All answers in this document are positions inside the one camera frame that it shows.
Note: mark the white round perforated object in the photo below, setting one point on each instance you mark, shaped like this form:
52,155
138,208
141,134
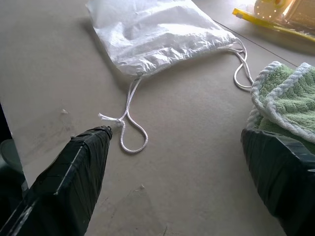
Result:
267,8

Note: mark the green towel with white edge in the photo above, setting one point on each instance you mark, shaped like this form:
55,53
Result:
285,98

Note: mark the yellow flat tray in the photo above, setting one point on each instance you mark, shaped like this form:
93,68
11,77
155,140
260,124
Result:
275,25

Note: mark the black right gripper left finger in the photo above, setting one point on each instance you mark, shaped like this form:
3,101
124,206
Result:
66,177

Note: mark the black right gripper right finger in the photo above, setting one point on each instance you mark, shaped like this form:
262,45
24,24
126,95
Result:
280,172

